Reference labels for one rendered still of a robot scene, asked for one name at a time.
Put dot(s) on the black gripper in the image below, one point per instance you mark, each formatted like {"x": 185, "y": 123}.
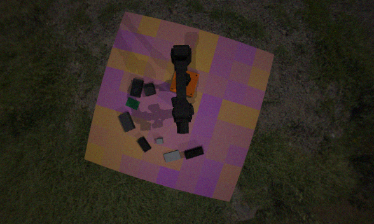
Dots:
{"x": 174, "y": 99}

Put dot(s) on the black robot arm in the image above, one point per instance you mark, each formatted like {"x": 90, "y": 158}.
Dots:
{"x": 183, "y": 110}

